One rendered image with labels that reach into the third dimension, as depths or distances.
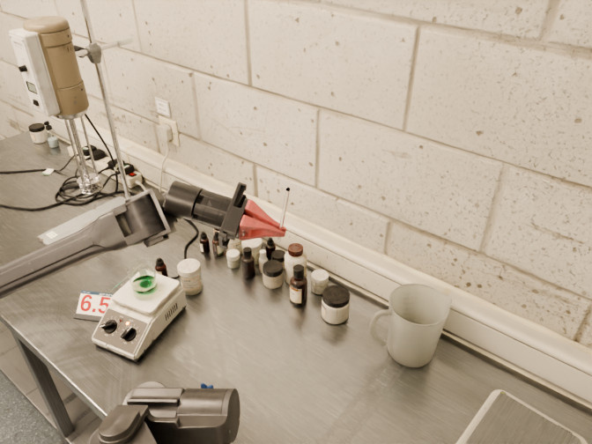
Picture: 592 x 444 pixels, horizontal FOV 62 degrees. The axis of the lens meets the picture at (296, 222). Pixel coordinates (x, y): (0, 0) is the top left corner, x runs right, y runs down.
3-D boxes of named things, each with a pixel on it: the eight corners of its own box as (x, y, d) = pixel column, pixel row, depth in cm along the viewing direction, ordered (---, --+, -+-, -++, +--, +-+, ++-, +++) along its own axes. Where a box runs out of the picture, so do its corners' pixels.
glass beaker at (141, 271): (126, 296, 118) (119, 269, 113) (146, 280, 122) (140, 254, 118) (148, 307, 115) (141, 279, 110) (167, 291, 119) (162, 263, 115)
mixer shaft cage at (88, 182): (87, 196, 143) (64, 115, 129) (74, 189, 147) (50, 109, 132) (107, 188, 148) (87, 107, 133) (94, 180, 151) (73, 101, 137)
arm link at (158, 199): (143, 248, 82) (121, 201, 82) (163, 244, 94) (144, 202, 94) (208, 219, 82) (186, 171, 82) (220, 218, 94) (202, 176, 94)
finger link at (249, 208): (276, 263, 85) (224, 247, 85) (288, 226, 88) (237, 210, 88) (278, 250, 79) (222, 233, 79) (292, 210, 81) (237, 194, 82)
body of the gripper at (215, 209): (229, 251, 85) (188, 239, 85) (248, 200, 89) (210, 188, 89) (229, 238, 79) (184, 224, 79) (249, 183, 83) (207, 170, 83)
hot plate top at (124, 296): (151, 316, 113) (150, 314, 113) (109, 300, 117) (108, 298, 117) (181, 284, 122) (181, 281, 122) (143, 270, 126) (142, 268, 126)
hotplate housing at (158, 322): (136, 365, 112) (129, 340, 107) (92, 345, 116) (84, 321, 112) (193, 301, 128) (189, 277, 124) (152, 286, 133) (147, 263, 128)
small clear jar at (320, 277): (329, 294, 130) (330, 279, 127) (312, 296, 130) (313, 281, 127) (326, 283, 134) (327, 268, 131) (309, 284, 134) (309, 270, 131)
